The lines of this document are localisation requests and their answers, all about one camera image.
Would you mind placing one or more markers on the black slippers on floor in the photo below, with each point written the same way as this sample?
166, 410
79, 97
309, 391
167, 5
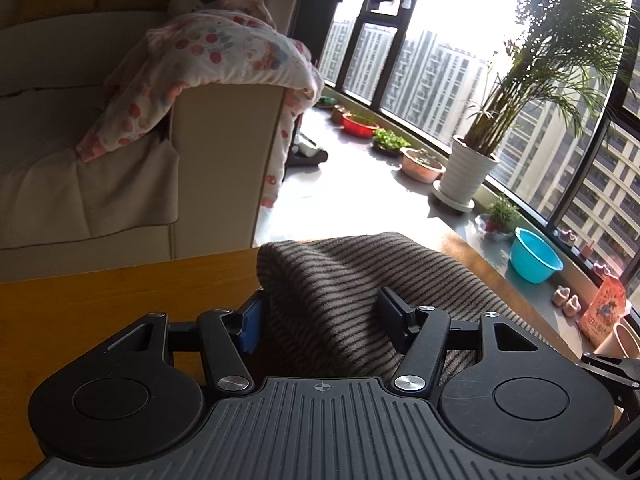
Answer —
306, 154

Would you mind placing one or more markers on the blue plastic basin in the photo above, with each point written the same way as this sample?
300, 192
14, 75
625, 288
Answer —
532, 257

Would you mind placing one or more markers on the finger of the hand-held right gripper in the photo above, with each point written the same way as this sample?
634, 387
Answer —
612, 366

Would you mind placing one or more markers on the beige sofa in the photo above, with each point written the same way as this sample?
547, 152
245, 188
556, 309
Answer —
60, 110

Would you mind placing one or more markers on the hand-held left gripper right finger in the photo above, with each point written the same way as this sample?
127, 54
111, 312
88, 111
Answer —
400, 320

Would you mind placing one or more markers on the small potted plant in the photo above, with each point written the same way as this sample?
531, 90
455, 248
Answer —
500, 217

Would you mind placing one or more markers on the white ribbed plant pot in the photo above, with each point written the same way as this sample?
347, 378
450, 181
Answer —
465, 175

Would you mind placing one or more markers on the tall palm plant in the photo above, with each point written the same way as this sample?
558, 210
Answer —
550, 35

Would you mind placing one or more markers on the brown striped knit garment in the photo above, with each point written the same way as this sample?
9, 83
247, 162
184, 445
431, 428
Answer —
350, 285

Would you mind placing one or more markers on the white pot saucer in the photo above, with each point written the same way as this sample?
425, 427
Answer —
452, 204

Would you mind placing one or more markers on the beige stuffed toy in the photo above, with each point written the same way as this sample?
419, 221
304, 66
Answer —
184, 4

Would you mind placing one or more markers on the small brown pot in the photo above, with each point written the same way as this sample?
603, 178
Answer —
340, 114

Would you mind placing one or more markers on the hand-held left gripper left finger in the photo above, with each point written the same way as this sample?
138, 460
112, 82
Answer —
250, 320

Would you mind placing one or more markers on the beige empty pot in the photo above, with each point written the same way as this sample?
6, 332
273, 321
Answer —
625, 342

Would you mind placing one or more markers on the red basin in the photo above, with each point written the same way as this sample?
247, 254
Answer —
359, 127

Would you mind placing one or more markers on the orange printed bag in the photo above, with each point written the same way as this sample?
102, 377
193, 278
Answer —
602, 312

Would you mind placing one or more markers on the pink round plant pot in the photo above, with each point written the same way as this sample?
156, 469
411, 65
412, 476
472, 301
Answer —
422, 169

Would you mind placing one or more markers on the small pink windowsill figurine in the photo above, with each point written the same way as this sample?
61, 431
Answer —
567, 236

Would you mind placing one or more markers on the floral pink dotted blanket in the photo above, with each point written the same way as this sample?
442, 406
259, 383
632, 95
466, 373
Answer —
225, 55

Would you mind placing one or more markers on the tray of green seedlings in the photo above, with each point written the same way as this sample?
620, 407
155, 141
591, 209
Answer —
390, 141

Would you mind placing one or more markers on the green bottle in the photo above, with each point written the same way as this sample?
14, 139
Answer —
326, 102

